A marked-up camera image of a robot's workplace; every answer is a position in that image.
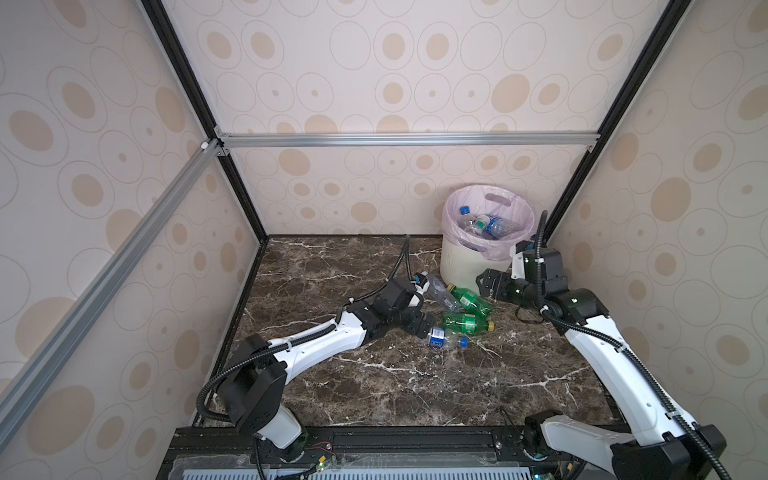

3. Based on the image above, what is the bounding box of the clear bottle green white label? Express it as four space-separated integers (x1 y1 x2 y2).
463 216 487 237

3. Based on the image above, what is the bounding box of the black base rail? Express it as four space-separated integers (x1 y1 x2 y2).
157 424 673 480

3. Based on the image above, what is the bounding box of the clear bottle pink red label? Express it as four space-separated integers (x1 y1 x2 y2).
457 206 475 230

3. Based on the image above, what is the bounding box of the green bottle upper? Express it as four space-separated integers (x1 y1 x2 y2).
448 284 494 318

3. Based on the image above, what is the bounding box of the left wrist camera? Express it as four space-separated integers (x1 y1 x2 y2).
408 272 430 308

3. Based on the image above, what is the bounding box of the green bottle yellow cap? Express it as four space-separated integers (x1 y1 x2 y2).
441 312 495 336

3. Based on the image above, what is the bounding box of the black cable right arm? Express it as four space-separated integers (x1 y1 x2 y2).
514 209 733 480

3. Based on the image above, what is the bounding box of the clear bottle blue label white cap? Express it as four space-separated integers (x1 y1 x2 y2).
485 215 522 239

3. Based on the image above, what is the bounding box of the small crushed bottle blue cap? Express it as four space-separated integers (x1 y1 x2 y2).
427 327 469 349

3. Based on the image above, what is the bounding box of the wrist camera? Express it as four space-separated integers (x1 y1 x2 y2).
408 272 430 308
510 240 534 280

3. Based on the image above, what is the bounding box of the horizontal aluminium rail back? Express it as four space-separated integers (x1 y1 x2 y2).
221 131 600 149

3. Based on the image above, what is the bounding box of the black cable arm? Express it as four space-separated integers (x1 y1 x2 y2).
196 235 414 423
514 209 733 480

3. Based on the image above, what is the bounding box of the aluminium rail left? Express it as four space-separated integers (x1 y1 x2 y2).
1 138 223 449

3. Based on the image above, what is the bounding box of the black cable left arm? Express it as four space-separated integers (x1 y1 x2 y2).
196 235 414 423

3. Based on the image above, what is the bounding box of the pink bin liner bag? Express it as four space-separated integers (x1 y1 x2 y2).
439 184 538 262

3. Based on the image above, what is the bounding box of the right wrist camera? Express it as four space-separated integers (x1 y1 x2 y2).
510 240 534 280

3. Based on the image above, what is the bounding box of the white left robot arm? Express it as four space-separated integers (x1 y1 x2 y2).
198 278 435 450

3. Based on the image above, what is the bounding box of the clear bottle purple tint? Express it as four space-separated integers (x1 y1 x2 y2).
424 272 463 313

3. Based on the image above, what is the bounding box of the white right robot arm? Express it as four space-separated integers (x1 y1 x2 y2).
476 247 730 479

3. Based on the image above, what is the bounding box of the white waste bin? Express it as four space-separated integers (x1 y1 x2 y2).
439 238 512 293

